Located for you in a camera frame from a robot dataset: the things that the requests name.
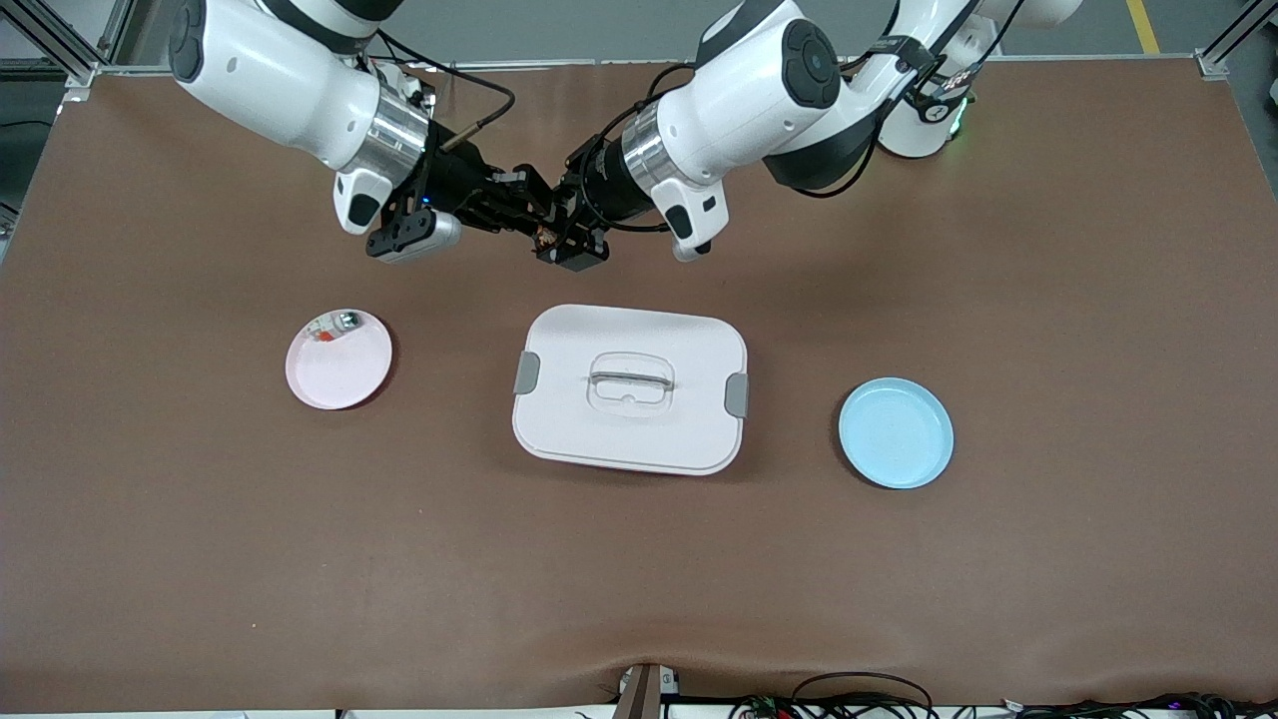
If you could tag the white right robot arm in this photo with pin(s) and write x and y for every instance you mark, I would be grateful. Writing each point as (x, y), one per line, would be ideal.
(280, 90)

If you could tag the pink round plate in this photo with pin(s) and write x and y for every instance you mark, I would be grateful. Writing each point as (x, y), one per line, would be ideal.
(339, 374)

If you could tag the silver table edge rail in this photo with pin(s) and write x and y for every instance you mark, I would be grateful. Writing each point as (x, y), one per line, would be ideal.
(1078, 58)

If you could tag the light blue round plate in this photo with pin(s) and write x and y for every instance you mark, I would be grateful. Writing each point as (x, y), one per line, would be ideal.
(896, 434)

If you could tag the white circuit breaker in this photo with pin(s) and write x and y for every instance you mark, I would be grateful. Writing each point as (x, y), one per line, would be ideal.
(334, 327)

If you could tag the brown camera mount post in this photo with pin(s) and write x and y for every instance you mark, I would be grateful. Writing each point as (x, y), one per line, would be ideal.
(639, 694)

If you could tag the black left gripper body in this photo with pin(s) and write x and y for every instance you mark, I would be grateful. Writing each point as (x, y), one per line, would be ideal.
(600, 188)

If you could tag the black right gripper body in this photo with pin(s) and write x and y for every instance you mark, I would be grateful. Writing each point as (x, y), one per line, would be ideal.
(454, 180)

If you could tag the white lidded storage box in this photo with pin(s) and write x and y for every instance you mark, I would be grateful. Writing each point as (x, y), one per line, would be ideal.
(629, 439)

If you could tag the grey box latch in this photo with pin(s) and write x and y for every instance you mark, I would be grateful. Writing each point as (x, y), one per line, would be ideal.
(737, 394)
(526, 372)

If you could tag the aluminium frame profile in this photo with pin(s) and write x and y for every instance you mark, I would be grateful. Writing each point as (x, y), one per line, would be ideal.
(60, 45)
(1223, 55)

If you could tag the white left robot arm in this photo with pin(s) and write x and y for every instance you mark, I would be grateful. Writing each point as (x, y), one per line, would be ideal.
(759, 100)

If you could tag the orange and black push-button switch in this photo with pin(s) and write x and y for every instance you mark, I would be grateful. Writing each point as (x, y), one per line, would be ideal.
(547, 238)

